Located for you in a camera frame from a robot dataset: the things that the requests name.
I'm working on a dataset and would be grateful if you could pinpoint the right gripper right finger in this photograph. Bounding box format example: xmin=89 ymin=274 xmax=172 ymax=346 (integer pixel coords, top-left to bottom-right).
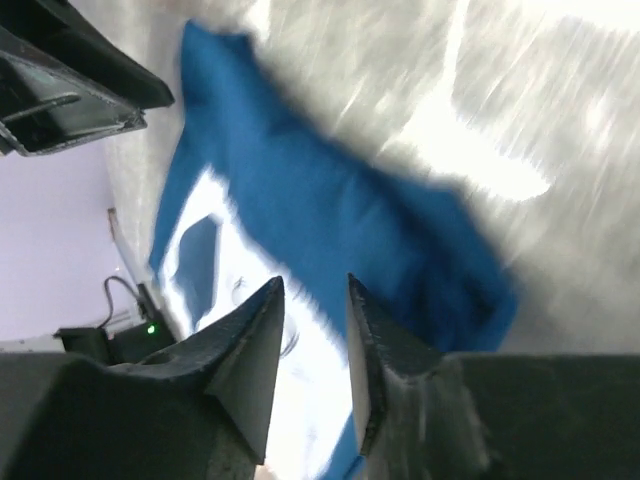
xmin=347 ymin=278 xmax=639 ymax=479

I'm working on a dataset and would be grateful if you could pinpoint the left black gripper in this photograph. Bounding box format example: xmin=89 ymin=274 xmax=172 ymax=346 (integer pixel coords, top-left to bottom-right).
xmin=1 ymin=1 xmax=174 ymax=156

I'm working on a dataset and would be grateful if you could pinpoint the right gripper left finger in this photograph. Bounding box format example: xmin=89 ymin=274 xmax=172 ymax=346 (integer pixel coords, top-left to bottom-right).
xmin=1 ymin=277 xmax=284 ymax=479

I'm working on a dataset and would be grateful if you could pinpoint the blue t shirt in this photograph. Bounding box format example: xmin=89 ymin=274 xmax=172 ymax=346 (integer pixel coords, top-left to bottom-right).
xmin=149 ymin=22 xmax=517 ymax=479

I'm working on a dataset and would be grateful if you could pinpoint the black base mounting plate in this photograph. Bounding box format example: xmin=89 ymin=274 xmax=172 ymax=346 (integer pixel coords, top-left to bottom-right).
xmin=54 ymin=322 xmax=176 ymax=365

